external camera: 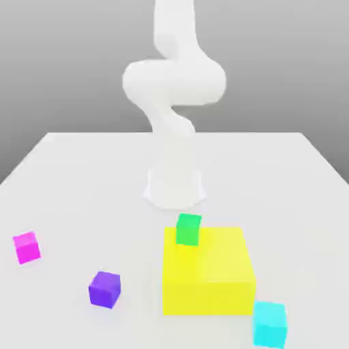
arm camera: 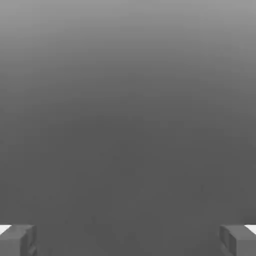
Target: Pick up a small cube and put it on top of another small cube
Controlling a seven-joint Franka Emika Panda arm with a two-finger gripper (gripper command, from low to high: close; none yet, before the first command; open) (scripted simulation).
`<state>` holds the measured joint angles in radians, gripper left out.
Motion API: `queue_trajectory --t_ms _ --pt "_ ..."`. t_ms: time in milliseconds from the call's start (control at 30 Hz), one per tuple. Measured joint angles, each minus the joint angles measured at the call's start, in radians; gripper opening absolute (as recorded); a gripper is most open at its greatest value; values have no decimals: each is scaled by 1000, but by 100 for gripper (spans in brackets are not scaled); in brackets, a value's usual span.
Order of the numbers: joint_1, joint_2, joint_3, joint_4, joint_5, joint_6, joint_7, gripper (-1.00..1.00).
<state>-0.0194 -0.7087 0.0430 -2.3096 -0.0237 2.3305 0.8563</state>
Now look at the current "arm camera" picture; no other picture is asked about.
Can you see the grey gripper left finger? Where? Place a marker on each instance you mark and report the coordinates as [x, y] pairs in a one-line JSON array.
[[16, 242]]

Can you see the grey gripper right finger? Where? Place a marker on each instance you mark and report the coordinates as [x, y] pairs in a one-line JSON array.
[[240, 242]]

